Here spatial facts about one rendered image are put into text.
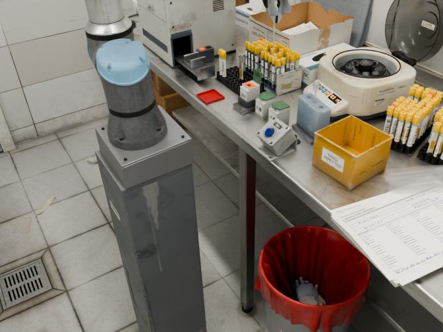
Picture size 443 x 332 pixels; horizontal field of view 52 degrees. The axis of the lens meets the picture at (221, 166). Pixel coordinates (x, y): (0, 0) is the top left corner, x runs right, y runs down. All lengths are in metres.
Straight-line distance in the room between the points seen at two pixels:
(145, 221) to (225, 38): 0.82
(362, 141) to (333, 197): 0.20
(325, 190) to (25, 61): 2.18
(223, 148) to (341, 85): 1.05
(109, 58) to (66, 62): 1.93
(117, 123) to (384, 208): 0.65
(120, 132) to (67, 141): 1.90
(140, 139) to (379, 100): 0.69
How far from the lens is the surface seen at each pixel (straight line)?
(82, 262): 2.22
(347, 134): 1.25
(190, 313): 1.64
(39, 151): 3.02
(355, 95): 1.36
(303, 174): 1.17
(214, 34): 1.74
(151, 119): 1.13
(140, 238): 1.28
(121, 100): 1.09
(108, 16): 1.16
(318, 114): 1.23
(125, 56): 1.07
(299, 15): 1.88
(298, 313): 1.47
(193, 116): 2.57
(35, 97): 3.04
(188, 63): 1.61
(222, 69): 1.56
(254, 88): 1.39
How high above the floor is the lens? 1.60
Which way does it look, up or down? 37 degrees down
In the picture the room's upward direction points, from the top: 2 degrees counter-clockwise
